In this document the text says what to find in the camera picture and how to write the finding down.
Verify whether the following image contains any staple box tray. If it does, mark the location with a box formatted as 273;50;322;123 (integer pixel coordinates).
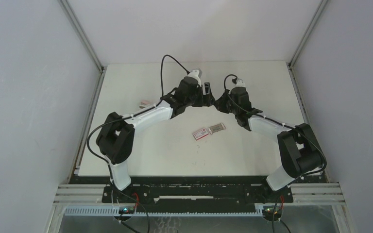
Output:
208;123;226;134

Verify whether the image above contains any red white staple box sleeve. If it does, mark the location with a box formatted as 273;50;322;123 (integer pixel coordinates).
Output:
192;128;209;141

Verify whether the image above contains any pink stapler top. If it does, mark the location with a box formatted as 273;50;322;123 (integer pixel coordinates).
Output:
139;100;151;109

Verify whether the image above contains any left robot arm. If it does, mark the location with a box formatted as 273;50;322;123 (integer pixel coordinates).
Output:
96;76;215;202

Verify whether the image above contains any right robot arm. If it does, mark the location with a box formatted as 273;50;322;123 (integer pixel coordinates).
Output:
214;87;326;202

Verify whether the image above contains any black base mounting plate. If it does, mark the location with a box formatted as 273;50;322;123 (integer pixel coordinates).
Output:
102;176;294;214

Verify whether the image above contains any right controller board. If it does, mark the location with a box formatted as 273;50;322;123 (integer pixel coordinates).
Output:
264;208;281;216

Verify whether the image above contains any controller board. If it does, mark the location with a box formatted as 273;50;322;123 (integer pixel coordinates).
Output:
264;208;281;216
119;207;135;215

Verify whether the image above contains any left controller board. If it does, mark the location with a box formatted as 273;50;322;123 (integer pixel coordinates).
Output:
119;207;135;215

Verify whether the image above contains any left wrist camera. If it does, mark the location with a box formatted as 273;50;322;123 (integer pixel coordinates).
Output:
187;68;202;86

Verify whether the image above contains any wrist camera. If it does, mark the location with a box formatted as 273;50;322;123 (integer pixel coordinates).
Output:
232;78;246;88
187;68;202;86

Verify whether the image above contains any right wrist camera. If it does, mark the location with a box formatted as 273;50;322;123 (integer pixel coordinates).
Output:
232;78;246;88

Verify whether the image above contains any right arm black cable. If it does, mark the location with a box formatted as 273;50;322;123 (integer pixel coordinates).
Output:
223;74;327;176

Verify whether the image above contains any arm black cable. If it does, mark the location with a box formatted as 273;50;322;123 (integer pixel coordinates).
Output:
223;74;327;176
86;54;190;181

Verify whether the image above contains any right aluminium frame post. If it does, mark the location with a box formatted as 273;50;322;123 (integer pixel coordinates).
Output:
288;0;330;69

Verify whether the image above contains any aluminium frame post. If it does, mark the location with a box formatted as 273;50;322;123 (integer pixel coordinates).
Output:
58;0;104;73
288;0;330;69

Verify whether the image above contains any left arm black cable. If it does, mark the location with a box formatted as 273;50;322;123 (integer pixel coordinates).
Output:
86;54;190;181

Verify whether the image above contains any left aluminium frame post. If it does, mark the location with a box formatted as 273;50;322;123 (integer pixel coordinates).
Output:
58;0;104;73

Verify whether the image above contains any front aluminium rail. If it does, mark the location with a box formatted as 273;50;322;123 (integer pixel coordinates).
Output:
54;183;346;205

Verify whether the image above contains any white cable duct strip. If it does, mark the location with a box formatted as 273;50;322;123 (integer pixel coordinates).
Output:
64;206;264;217

